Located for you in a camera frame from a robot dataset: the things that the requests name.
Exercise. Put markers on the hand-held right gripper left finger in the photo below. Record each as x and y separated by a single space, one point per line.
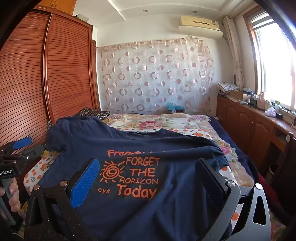
84 183

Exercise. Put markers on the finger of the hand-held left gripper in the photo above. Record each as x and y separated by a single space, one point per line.
34 152
22 141

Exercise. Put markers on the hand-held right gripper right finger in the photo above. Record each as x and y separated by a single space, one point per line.
212 183

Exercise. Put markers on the navy blue printed t-shirt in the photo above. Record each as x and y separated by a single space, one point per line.
175 208

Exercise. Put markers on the person's left hand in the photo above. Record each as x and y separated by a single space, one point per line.
16 197

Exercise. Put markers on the orange fruit print blanket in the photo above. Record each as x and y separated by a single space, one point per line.
39 169

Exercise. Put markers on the navy blue bedsheet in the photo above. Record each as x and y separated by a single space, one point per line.
238 148

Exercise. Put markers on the dark red cloth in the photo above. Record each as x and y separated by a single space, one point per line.
266 192

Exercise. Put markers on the grey bin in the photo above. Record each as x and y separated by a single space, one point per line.
274 172

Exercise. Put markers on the stack of folded patterned cloths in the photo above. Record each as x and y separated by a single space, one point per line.
94 113

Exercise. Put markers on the wooden sideboard cabinet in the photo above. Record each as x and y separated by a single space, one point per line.
249 122

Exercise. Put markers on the wooden slatted wardrobe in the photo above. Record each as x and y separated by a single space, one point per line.
64 69

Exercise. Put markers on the teal blue box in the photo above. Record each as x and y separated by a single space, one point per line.
174 107

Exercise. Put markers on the floral blanket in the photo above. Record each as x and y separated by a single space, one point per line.
148 122

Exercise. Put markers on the crumpled white plastic bag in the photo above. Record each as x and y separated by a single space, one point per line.
270 112

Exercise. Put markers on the cardboard box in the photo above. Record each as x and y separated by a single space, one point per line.
237 95

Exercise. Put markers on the pink bottle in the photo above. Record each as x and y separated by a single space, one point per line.
261 102

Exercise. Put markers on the sheer circle-patterned curtain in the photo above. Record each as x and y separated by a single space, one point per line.
150 76

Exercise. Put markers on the beige window curtain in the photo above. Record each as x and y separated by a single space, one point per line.
233 53

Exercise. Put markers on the white bundle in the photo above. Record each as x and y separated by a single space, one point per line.
81 16

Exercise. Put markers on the wooden framed window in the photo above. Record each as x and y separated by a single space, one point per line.
275 58

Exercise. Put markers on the white air deflector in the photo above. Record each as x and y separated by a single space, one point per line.
201 32

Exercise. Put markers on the cream air conditioner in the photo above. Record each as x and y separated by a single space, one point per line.
198 22

